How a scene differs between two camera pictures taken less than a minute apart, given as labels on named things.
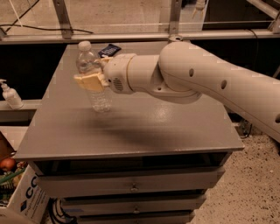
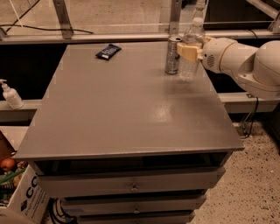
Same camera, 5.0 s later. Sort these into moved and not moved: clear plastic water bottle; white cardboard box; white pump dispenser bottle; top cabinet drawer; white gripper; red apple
Moved: clear plastic water bottle; white gripper
Not moved: white cardboard box; red apple; white pump dispenser bottle; top cabinet drawer
